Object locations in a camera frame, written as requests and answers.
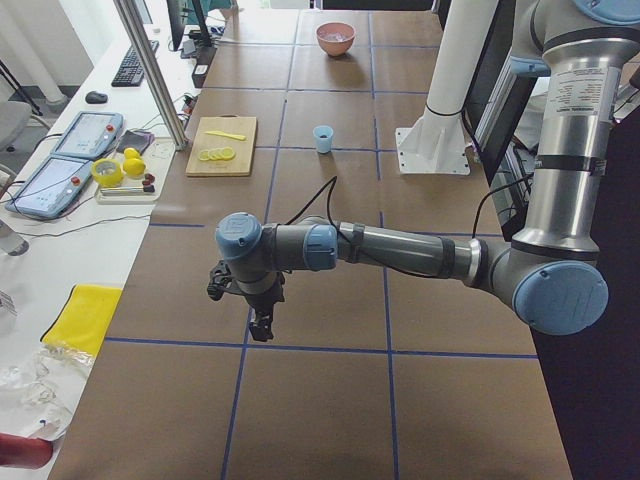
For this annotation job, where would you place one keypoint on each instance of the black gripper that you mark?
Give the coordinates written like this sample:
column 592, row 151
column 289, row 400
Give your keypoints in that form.
column 261, row 302

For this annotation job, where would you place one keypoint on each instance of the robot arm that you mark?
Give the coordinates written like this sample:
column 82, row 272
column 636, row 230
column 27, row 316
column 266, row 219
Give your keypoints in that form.
column 546, row 273

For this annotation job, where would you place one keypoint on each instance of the light blue plastic cup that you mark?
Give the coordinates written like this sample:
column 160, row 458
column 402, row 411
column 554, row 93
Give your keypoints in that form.
column 323, row 145

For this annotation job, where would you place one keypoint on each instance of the pink bowl with ice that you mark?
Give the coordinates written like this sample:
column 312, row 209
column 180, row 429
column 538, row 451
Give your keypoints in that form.
column 335, row 38

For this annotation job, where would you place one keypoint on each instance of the yellow cloth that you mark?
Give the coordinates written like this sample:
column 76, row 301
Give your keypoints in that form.
column 84, row 319

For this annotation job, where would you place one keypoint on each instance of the bamboo cutting board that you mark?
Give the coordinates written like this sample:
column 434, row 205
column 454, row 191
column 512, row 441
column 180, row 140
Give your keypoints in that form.
column 241, row 164

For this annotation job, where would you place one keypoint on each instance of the yellow plastic knife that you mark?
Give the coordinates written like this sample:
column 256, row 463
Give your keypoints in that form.
column 223, row 134

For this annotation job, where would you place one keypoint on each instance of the yellow tape roll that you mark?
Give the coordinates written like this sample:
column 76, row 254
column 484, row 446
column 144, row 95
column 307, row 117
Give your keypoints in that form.
column 107, row 173

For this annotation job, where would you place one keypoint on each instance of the dark purple pouch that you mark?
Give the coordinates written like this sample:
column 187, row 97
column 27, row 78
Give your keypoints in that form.
column 139, row 140

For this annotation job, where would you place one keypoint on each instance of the clear plastic bag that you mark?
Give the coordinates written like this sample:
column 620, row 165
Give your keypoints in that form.
column 39, row 396

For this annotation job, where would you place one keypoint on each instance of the lower teach pendant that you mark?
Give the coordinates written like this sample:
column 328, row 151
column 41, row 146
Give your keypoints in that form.
column 52, row 187

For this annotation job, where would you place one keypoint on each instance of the teach pendant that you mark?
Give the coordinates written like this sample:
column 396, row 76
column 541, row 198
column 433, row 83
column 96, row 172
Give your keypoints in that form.
column 52, row 187
column 90, row 135

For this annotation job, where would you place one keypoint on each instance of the upper teach pendant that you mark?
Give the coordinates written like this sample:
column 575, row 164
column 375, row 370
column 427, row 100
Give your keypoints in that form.
column 90, row 135

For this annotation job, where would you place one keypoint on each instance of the red object at edge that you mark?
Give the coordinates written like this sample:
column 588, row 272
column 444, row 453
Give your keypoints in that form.
column 22, row 452

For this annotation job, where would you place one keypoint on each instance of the black computer mouse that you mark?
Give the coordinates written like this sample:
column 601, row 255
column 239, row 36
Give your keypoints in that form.
column 95, row 97

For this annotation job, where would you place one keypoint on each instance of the black keyboard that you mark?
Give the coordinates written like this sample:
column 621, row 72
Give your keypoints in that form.
column 130, row 72

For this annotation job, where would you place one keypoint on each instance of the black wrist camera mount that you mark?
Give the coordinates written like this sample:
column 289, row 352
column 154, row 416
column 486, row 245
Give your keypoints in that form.
column 221, row 282

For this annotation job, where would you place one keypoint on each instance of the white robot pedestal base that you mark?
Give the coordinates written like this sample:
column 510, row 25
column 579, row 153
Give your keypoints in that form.
column 435, row 144

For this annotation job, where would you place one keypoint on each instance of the aluminium frame post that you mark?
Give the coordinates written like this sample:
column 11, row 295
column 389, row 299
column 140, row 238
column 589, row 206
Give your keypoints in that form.
column 134, row 28

